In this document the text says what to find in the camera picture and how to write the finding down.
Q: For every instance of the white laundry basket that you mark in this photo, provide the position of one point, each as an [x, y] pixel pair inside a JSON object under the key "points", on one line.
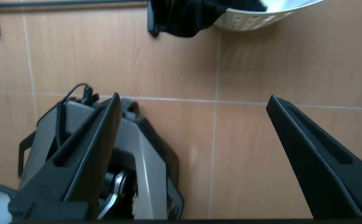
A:
{"points": [[246, 20]]}

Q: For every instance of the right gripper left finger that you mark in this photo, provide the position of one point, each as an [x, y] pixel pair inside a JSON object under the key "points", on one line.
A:
{"points": [[78, 174]]}

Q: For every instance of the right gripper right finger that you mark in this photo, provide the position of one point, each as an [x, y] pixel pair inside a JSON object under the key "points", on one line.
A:
{"points": [[333, 177]]}

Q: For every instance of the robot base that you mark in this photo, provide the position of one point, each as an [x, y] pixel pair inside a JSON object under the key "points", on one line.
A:
{"points": [[146, 155]]}

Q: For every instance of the black garment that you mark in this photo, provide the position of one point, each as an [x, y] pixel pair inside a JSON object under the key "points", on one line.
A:
{"points": [[184, 15]]}

